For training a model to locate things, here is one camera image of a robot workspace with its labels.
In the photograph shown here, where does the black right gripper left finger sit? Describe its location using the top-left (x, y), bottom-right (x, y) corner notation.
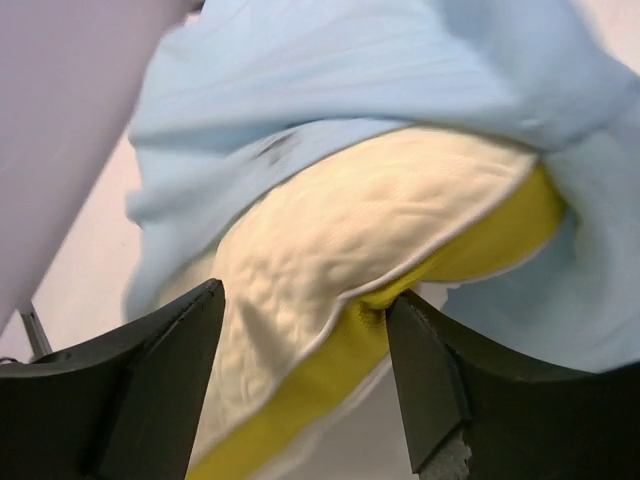
top-left (1, 280), bottom-right (225, 480)

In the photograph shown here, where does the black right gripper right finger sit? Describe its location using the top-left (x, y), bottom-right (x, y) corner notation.
top-left (386, 292), bottom-right (639, 479)

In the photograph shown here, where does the cream quilted pillow yellow edge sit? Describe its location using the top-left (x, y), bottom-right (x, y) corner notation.
top-left (169, 122), bottom-right (571, 480)

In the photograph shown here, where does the light blue pillowcase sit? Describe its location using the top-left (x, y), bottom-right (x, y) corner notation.
top-left (125, 1), bottom-right (639, 371)

